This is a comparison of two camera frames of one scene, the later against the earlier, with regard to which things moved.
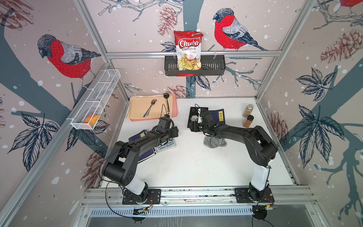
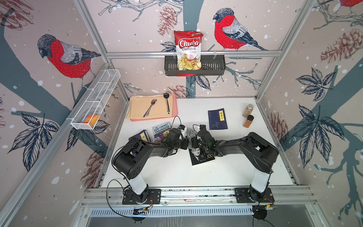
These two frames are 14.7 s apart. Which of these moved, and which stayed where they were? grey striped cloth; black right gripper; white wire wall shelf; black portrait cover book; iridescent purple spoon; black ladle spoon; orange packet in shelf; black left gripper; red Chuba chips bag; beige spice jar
Moved: black right gripper; grey striped cloth; black portrait cover book; black left gripper
Stayed: black ladle spoon; red Chuba chips bag; white wire wall shelf; beige spice jar; orange packet in shelf; iridescent purple spoon
